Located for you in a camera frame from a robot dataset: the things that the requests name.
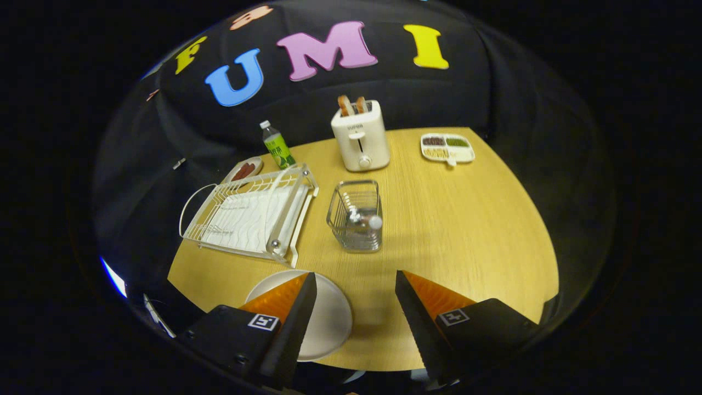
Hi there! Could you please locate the white divided snack tray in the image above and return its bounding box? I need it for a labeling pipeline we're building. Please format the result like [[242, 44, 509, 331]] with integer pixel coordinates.
[[420, 133, 476, 167]]

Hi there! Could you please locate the bright glowing screen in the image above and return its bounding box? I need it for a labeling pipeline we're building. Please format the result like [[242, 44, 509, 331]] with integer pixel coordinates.
[[100, 257, 128, 298]]

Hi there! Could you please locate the white round plate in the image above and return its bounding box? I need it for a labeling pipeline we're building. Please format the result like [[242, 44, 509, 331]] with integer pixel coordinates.
[[245, 269, 353, 363]]

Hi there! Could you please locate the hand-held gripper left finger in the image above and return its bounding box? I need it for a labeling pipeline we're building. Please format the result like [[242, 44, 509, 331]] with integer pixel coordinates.
[[175, 272, 319, 391]]

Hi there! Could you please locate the spoon with red checked handle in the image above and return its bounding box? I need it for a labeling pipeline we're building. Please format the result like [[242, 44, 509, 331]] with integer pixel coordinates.
[[346, 206, 384, 231]]

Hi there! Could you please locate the white toaster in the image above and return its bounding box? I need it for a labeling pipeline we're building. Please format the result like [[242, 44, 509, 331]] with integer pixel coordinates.
[[331, 100, 391, 172]]

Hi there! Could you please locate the white wire dish rack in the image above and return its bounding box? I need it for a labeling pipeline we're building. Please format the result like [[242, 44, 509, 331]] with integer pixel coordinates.
[[179, 163, 319, 268]]

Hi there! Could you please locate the metal wire basket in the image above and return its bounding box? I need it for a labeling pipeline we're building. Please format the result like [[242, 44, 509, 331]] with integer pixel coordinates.
[[327, 179, 383, 253]]

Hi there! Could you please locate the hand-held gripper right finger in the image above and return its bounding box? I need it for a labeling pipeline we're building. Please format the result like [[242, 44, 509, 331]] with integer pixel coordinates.
[[395, 270, 541, 387]]

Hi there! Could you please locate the small plate with red food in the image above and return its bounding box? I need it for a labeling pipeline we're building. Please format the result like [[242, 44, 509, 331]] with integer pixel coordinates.
[[222, 156, 264, 185]]

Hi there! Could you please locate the green label drink bottle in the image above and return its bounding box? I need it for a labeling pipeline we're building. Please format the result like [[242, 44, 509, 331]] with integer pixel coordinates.
[[259, 120, 297, 170]]

